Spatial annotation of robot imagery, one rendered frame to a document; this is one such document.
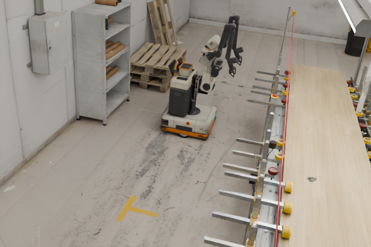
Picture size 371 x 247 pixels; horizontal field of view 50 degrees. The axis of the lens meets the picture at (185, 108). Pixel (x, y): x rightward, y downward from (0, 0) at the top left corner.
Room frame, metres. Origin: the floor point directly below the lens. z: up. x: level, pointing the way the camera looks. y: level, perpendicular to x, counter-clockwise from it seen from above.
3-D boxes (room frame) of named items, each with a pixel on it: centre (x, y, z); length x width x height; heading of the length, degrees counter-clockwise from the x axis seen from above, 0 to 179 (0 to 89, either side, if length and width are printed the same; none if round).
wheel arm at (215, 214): (2.03, -0.49, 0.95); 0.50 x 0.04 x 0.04; 77
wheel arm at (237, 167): (2.78, -0.58, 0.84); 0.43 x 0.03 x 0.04; 77
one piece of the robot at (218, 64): (4.88, -0.35, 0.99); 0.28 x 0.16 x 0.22; 167
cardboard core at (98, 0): (5.39, 1.19, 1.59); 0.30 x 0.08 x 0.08; 77
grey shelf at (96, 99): (5.28, 1.21, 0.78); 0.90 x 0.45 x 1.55; 167
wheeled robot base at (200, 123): (4.95, -0.07, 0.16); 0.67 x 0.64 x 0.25; 77
